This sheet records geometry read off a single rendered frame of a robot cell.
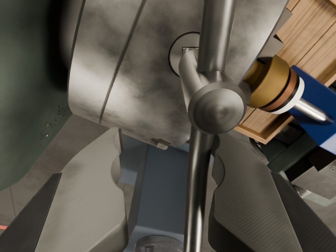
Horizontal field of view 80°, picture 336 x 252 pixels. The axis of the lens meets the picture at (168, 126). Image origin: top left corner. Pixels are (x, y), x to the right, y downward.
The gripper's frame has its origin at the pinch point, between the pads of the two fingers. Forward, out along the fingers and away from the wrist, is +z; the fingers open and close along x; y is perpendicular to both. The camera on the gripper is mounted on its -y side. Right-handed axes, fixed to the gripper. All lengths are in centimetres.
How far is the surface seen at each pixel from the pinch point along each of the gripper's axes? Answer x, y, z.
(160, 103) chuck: -0.4, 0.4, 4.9
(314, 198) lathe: 56, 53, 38
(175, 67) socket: 0.7, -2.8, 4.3
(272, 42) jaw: 13.9, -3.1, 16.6
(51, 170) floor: -114, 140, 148
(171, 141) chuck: 0.8, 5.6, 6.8
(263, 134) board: 31, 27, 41
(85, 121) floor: -64, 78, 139
